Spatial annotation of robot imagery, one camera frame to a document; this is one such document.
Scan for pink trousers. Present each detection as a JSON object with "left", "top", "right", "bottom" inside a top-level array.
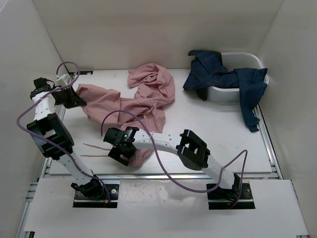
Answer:
[{"left": 75, "top": 62, "right": 176, "bottom": 168}]

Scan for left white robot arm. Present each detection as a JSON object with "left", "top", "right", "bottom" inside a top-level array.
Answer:
[{"left": 27, "top": 87, "right": 105, "bottom": 199}]

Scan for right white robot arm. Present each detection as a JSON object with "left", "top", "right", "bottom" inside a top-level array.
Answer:
[{"left": 103, "top": 126, "right": 241, "bottom": 201}]

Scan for dark blue jeans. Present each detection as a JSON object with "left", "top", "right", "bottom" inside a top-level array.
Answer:
[{"left": 183, "top": 50, "right": 267, "bottom": 132}]

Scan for white plastic basket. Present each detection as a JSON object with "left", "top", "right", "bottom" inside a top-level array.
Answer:
[{"left": 208, "top": 52, "right": 269, "bottom": 104}]

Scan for aluminium left rail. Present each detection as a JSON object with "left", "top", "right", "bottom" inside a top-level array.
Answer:
[{"left": 37, "top": 71, "right": 76, "bottom": 179}]

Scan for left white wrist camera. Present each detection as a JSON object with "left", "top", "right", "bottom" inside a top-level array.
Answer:
[{"left": 55, "top": 73, "right": 72, "bottom": 87}]

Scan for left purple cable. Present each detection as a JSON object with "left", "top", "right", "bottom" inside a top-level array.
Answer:
[{"left": 15, "top": 61, "right": 100, "bottom": 179}]

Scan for purple cable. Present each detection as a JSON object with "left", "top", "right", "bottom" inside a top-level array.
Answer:
[
  {"left": 15, "top": 61, "right": 100, "bottom": 179},
  {"left": 101, "top": 110, "right": 249, "bottom": 206}
]

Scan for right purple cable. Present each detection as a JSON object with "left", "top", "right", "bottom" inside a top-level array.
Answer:
[{"left": 101, "top": 110, "right": 249, "bottom": 206}]

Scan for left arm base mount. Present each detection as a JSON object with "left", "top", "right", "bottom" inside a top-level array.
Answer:
[{"left": 71, "top": 180, "right": 119, "bottom": 208}]

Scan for aluminium front rail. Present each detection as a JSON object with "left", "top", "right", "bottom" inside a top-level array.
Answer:
[{"left": 25, "top": 171, "right": 282, "bottom": 202}]

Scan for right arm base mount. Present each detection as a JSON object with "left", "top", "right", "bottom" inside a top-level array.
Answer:
[{"left": 207, "top": 183, "right": 255, "bottom": 210}]

